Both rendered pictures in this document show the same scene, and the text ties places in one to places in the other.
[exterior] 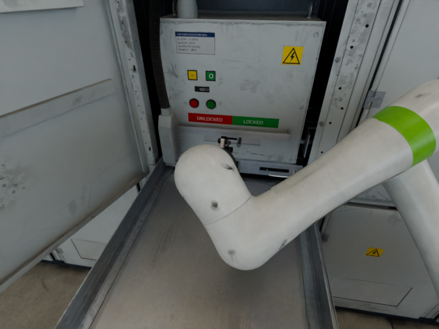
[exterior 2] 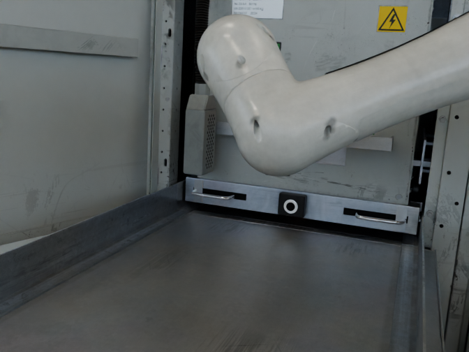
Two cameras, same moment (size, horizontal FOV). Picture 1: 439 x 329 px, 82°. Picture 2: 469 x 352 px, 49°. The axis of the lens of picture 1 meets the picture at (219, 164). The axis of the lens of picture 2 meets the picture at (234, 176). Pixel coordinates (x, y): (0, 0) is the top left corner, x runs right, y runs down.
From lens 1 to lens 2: 47 cm
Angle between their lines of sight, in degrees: 26
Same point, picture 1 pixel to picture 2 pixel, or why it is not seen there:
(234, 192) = (269, 54)
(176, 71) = not seen: hidden behind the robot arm
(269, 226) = (310, 93)
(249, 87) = (330, 66)
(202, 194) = (228, 49)
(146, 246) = (129, 261)
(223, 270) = (249, 295)
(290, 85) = not seen: hidden behind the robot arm
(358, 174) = (440, 50)
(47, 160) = (26, 108)
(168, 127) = (200, 110)
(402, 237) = not seen: outside the picture
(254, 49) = (338, 10)
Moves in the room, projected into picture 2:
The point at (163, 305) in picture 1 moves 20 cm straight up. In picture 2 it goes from (138, 308) to (142, 169)
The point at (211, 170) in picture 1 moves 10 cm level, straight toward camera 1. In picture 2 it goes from (243, 24) to (232, 15)
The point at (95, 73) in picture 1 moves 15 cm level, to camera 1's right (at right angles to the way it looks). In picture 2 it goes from (119, 25) to (185, 28)
